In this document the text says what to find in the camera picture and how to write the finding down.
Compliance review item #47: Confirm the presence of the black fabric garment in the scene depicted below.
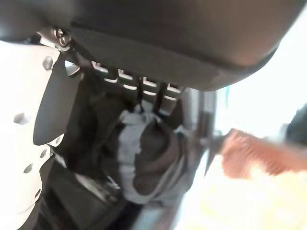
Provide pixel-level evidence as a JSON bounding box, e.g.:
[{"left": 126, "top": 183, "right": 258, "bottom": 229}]
[{"left": 66, "top": 80, "right": 126, "bottom": 176}]

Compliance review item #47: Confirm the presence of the rectangular wicker laundry basket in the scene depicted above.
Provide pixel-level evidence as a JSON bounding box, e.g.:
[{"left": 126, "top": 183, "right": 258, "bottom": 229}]
[{"left": 222, "top": 128, "right": 307, "bottom": 181}]

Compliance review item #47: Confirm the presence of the grey front-load washing machine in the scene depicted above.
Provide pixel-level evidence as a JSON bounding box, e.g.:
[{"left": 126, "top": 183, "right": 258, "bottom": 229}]
[{"left": 35, "top": 88, "right": 231, "bottom": 230}]

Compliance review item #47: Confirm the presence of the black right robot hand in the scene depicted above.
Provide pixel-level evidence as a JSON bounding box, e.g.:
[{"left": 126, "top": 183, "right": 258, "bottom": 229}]
[{"left": 0, "top": 0, "right": 300, "bottom": 225}]

